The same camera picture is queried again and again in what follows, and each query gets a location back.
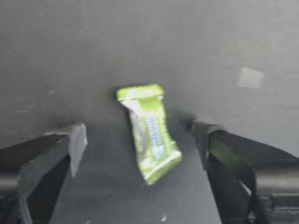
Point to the green candy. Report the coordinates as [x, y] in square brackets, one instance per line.
[149, 131]

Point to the pale square tape patch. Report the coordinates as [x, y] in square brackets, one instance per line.
[249, 77]

